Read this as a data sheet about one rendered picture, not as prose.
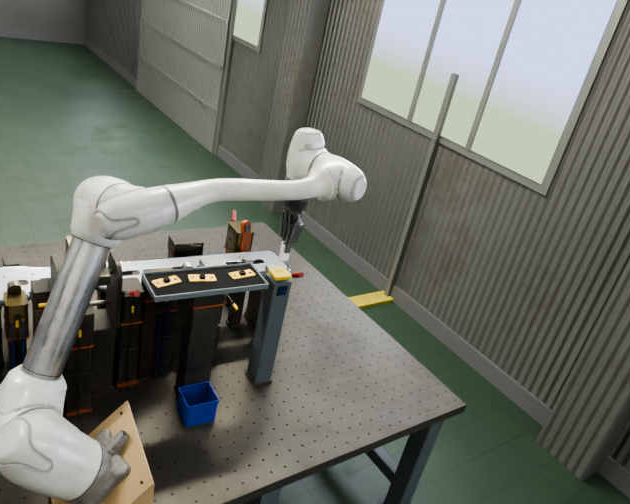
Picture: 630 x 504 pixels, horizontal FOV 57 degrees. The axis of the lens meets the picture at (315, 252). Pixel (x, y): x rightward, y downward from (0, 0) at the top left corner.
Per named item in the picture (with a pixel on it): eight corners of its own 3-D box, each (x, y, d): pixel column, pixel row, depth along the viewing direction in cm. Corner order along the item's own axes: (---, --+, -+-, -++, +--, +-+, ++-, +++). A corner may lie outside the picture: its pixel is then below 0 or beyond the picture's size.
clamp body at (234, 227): (231, 288, 265) (242, 217, 249) (243, 305, 255) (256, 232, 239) (213, 290, 260) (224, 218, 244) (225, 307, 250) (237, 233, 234)
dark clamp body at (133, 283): (131, 368, 205) (138, 276, 188) (140, 390, 196) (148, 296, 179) (110, 372, 201) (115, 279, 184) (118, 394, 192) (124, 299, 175)
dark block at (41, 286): (49, 387, 189) (48, 278, 170) (52, 401, 184) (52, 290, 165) (32, 390, 186) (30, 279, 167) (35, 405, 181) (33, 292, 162)
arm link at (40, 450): (69, 516, 138) (-10, 489, 123) (43, 476, 150) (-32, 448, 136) (113, 456, 142) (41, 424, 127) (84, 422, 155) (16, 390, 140)
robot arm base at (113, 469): (143, 457, 145) (127, 449, 141) (80, 529, 141) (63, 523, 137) (118, 416, 158) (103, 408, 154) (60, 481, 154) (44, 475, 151)
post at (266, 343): (263, 369, 218) (283, 270, 199) (271, 382, 213) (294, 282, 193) (244, 373, 214) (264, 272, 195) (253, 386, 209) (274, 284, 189)
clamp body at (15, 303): (28, 385, 188) (26, 289, 171) (33, 408, 180) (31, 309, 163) (6, 389, 184) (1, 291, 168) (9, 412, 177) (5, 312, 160)
